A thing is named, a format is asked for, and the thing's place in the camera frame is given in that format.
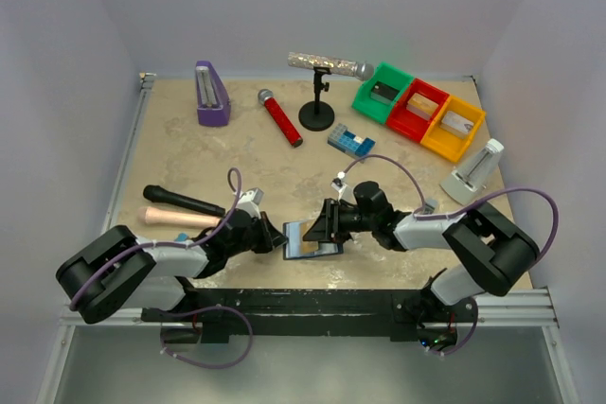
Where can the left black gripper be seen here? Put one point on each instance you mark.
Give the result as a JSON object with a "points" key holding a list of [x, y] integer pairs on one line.
{"points": [[260, 232]]}

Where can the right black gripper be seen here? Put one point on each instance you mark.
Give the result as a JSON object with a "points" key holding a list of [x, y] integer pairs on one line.
{"points": [[334, 219]]}

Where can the navy blue card holder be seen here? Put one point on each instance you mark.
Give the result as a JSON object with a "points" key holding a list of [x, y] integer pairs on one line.
{"points": [[297, 248]]}

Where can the gold VIP card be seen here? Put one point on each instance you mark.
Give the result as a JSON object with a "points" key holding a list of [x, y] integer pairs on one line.
{"points": [[309, 247]]}

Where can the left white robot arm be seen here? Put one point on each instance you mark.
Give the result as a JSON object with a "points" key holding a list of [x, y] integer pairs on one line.
{"points": [[119, 269]]}

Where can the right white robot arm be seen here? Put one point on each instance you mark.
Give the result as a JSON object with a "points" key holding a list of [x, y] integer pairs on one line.
{"points": [[493, 252]]}

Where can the dark card in green bin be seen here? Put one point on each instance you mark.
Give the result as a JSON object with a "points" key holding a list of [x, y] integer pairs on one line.
{"points": [[383, 93]]}

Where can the gold card in red bin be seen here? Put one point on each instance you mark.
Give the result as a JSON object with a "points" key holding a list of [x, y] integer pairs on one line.
{"points": [[421, 106]]}

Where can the white card in yellow bin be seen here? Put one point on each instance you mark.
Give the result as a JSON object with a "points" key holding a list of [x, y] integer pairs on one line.
{"points": [[456, 124]]}

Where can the orange and blue brick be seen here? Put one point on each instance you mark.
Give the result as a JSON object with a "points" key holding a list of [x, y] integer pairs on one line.
{"points": [[182, 237]]}

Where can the blue toy brick block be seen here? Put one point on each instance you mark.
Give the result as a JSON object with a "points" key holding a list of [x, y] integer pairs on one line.
{"points": [[349, 143]]}

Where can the black microphone stand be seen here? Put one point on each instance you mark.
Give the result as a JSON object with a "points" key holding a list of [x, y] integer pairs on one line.
{"points": [[316, 115]]}

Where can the black microphone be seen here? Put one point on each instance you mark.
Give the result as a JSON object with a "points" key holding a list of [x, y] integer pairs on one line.
{"points": [[158, 194]]}

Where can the pink microphone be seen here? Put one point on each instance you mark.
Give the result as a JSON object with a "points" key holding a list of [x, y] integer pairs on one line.
{"points": [[151, 216]]}

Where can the red glitter microphone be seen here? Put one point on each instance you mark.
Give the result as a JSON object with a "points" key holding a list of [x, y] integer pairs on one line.
{"points": [[267, 99]]}

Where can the green plastic bin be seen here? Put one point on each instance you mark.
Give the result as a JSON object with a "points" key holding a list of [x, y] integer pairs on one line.
{"points": [[387, 74]]}

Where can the white metronome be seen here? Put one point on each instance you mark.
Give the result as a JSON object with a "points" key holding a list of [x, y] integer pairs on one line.
{"points": [[467, 180]]}

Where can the purple metronome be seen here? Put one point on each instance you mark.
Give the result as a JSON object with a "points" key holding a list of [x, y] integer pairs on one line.
{"points": [[213, 102]]}

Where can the red plastic bin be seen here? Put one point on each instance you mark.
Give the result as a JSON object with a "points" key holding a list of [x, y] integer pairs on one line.
{"points": [[410, 125]]}

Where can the yellow plastic bin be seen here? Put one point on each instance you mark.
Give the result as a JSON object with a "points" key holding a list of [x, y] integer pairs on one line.
{"points": [[446, 144]]}

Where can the silver glitter microphone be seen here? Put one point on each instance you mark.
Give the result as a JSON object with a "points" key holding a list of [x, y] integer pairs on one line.
{"points": [[361, 70]]}

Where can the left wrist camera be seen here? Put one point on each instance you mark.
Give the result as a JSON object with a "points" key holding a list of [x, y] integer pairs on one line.
{"points": [[249, 202]]}

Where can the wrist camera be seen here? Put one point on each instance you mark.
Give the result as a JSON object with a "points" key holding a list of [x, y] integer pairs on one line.
{"points": [[249, 202], [339, 184]]}

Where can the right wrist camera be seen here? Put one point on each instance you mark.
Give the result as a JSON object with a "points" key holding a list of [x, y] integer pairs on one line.
{"points": [[339, 184]]}

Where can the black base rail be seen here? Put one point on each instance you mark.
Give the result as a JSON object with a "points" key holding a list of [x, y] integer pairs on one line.
{"points": [[215, 315]]}

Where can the aluminium frame rail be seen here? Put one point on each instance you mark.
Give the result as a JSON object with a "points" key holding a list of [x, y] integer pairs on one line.
{"points": [[64, 337]]}

